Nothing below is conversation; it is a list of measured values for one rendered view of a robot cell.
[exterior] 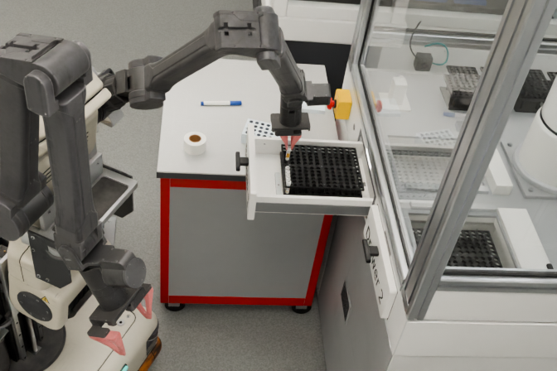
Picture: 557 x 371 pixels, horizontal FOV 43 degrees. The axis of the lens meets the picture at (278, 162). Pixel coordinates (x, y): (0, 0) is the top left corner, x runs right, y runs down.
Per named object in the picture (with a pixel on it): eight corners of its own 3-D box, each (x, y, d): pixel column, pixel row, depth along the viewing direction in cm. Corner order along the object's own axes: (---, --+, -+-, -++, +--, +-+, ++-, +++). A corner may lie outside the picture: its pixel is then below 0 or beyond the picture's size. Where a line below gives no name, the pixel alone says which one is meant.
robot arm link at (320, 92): (287, 67, 173) (289, 101, 171) (333, 65, 174) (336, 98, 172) (282, 82, 184) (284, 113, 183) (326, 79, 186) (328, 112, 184)
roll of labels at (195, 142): (203, 140, 223) (204, 130, 221) (207, 154, 219) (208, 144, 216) (181, 142, 222) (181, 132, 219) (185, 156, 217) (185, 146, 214)
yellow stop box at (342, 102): (333, 119, 226) (336, 101, 221) (331, 105, 231) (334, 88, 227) (348, 120, 227) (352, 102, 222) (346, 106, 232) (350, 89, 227)
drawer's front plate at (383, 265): (380, 319, 172) (389, 291, 165) (363, 231, 194) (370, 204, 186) (387, 320, 172) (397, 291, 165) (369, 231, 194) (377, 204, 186)
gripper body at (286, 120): (310, 132, 186) (312, 110, 181) (272, 133, 185) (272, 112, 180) (307, 118, 190) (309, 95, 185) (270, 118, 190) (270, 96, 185)
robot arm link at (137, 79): (110, 74, 163) (111, 96, 162) (140, 62, 157) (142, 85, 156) (141, 81, 170) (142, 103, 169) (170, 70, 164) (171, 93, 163)
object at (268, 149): (254, 213, 192) (256, 197, 188) (251, 151, 211) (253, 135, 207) (395, 218, 197) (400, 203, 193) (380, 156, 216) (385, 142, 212)
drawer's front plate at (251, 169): (247, 220, 192) (250, 192, 184) (244, 151, 213) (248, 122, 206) (254, 221, 192) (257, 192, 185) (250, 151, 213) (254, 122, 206)
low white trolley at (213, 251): (157, 320, 261) (156, 171, 210) (167, 200, 307) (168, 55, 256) (311, 322, 268) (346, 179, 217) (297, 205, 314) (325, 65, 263)
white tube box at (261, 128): (240, 142, 224) (241, 133, 222) (246, 127, 231) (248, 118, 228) (278, 151, 223) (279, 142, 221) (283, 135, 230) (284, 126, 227)
